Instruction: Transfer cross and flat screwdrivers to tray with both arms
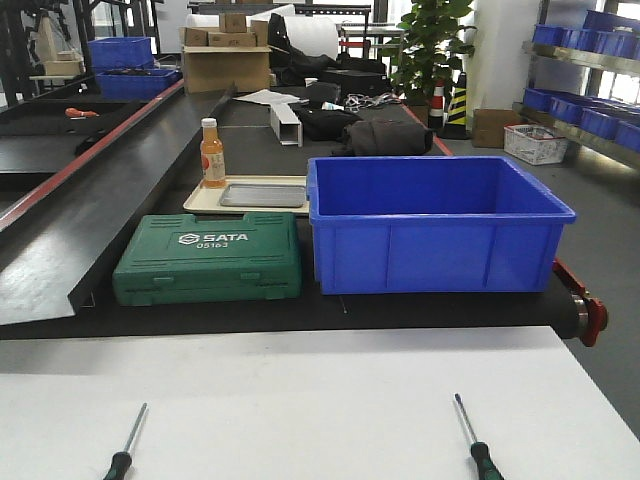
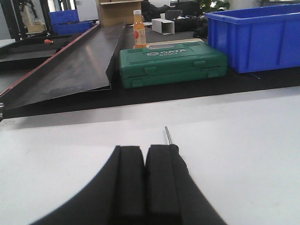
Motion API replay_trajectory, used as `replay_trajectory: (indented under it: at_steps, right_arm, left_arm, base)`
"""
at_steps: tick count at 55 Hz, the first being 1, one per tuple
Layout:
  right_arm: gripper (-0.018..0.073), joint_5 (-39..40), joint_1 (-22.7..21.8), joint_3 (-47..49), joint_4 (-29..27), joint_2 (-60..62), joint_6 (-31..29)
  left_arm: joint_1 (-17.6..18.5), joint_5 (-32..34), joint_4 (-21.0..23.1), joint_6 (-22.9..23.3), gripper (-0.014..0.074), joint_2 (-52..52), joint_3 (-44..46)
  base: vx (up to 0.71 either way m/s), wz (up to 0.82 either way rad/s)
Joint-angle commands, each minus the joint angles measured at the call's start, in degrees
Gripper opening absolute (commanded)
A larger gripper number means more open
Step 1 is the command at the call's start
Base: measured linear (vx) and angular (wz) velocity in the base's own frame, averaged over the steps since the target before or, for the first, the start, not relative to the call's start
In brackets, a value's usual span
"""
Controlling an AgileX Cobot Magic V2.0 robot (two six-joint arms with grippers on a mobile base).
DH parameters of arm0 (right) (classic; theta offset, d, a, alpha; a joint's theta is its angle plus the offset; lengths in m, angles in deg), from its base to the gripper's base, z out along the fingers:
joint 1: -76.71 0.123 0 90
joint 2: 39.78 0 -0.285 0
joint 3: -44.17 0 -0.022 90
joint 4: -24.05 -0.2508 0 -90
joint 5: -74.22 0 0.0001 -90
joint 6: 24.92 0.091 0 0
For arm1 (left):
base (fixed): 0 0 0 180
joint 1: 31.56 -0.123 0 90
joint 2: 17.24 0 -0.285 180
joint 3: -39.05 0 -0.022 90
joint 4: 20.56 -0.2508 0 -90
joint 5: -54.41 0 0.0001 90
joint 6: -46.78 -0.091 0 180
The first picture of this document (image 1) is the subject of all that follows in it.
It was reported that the yellow black traffic cone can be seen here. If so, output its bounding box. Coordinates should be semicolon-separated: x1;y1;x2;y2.
438;72;469;140

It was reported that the green black screwdriver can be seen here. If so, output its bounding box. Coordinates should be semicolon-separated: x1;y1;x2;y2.
103;402;148;480
454;393;504;480

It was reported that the grey metal tray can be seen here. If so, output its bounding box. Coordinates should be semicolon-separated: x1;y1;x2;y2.
219;183;306;208

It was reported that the red conveyor end bracket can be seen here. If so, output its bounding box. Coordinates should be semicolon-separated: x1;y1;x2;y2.
552;258;609;347

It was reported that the black bag on table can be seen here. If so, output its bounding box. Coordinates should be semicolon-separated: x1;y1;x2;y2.
292;104;362;141

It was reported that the metal shelf rack with bins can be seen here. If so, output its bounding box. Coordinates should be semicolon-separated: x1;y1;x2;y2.
512;0;640;171

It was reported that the white square tube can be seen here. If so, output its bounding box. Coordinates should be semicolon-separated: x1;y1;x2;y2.
270;104;303;147

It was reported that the large open cardboard box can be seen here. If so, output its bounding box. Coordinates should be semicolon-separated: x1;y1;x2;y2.
182;46;271;94

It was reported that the green potted plant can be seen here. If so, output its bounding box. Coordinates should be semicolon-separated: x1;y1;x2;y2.
381;0;475;105

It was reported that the dark grey folded cloth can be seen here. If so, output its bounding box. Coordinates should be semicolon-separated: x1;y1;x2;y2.
331;119;433;157

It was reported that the brown cardboard box on floor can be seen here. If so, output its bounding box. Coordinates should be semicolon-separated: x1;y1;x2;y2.
471;109;522;149

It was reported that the red white traffic cone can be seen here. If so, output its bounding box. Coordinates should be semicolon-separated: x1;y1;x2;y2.
427;79;445;130

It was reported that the blue bin on left table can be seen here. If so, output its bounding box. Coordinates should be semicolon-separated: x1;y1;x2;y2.
96;69;182;100

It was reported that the orange juice bottle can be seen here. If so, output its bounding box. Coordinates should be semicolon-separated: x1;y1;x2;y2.
200;118;226;188

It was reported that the large blue plastic bin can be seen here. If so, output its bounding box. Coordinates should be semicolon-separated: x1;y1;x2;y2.
307;156;576;294

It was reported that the white plastic basket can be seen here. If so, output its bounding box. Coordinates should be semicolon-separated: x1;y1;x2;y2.
504;124;569;166

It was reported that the green SATA tool case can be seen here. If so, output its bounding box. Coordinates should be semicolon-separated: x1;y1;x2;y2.
112;212;302;306

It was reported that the beige plastic tray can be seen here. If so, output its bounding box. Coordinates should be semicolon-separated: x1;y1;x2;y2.
183;175;309;216

